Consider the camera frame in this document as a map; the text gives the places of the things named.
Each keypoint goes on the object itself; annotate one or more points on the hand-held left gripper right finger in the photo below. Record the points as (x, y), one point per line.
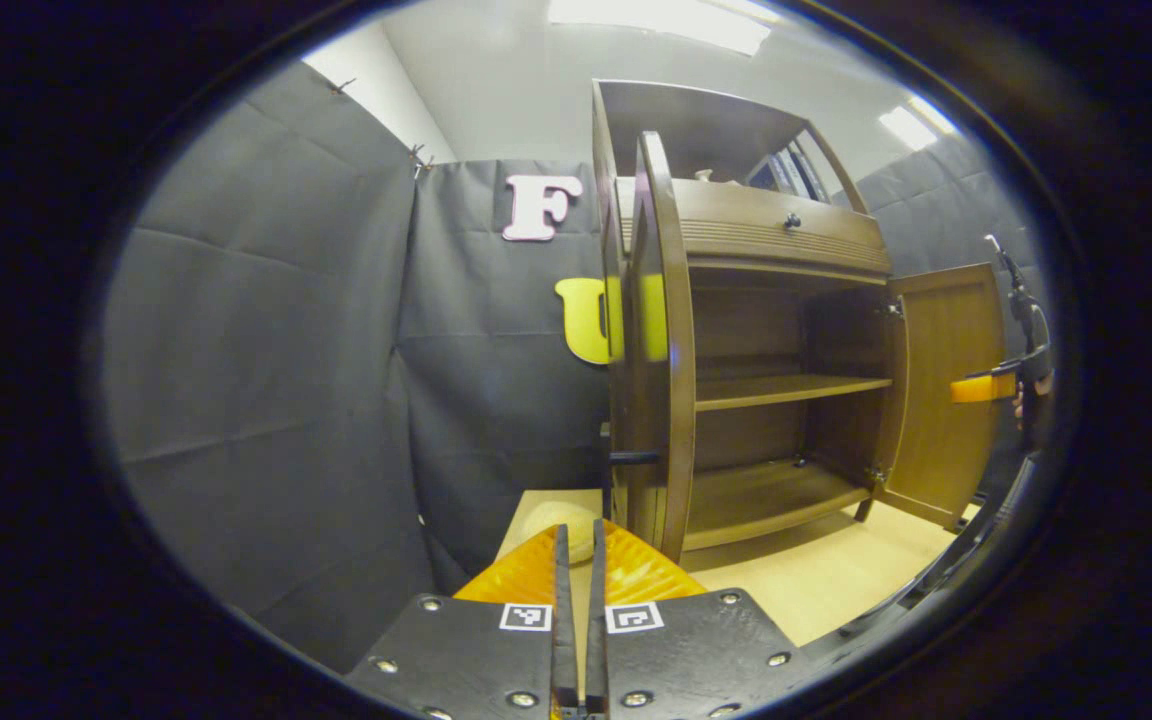
(686, 650)

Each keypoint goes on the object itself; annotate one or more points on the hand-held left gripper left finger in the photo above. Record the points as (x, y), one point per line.
(476, 660)

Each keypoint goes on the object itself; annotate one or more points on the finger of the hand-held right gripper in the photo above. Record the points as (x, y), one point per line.
(981, 388)

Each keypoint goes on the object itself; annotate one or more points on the wooden cabinet door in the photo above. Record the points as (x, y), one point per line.
(946, 330)
(676, 350)

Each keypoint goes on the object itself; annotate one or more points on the brown wooden shoe cabinet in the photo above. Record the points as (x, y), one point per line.
(746, 330)

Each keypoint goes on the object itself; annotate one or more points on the metal door hinge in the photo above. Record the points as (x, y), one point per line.
(891, 309)

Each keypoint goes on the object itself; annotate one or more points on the wooden inner cabinet shelf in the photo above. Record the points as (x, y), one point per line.
(786, 388)

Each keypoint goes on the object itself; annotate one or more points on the wooden cabinet drawer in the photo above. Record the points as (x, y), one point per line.
(766, 225)

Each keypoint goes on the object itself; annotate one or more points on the pale yellow plush ball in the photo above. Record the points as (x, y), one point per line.
(541, 518)

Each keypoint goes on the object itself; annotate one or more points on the small ceiling light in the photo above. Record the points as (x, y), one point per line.
(936, 112)
(906, 128)

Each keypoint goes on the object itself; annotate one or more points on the thick dark book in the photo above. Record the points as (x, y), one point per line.
(812, 178)

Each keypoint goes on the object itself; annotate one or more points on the pale grey book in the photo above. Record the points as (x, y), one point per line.
(789, 175)

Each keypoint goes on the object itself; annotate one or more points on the thin dark blue book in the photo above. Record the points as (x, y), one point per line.
(764, 178)

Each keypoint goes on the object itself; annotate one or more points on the black backdrop cloth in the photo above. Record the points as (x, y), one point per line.
(266, 350)

